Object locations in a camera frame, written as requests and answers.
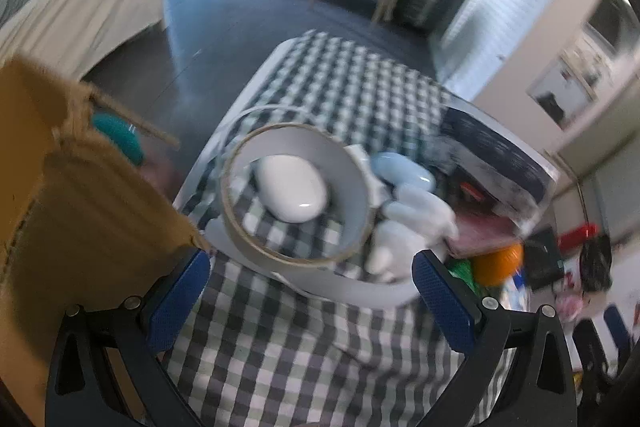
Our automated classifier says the orange fruit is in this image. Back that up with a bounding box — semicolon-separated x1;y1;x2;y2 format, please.
472;243;525;288

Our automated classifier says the black bag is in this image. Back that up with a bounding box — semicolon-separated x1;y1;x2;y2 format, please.
580;234;613;293

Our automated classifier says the white plush toy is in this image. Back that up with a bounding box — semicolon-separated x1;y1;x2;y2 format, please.
365;184;458;283

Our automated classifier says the dark red packet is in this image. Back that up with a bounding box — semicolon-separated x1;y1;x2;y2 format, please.
445;177;526;258

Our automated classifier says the blue white tissue pack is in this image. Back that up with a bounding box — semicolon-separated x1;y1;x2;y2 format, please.
440;107;561;238

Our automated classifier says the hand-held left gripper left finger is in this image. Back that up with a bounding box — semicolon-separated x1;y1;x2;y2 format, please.
45;249;213;427

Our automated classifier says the beige tape roll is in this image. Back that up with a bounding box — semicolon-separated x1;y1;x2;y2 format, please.
220;123;377;265

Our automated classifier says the white oval case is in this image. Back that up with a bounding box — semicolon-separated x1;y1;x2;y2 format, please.
252;155;331;224

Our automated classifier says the white framed picture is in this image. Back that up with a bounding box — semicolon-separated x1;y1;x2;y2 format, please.
527;57;596;130

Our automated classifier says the light blue oval case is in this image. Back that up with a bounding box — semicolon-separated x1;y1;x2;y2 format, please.
372;152;437;192

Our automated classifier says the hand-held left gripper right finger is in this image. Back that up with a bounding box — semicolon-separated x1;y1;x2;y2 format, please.
411;249;581;427

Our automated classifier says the brown cardboard box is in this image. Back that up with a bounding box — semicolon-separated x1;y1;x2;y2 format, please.
0;54;211;427

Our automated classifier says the white bed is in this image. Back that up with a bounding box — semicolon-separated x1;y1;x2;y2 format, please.
0;0;166;80

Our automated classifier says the white wardrobe door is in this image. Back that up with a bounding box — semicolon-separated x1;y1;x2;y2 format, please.
440;0;571;98

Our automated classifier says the red object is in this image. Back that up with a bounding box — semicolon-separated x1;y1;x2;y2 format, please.
557;223;598;253

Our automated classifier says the teal round cushion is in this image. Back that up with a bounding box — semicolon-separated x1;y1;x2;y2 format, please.
91;113;146;166

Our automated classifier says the checkered tablecloth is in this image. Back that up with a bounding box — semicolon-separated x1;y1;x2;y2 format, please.
165;29;516;427

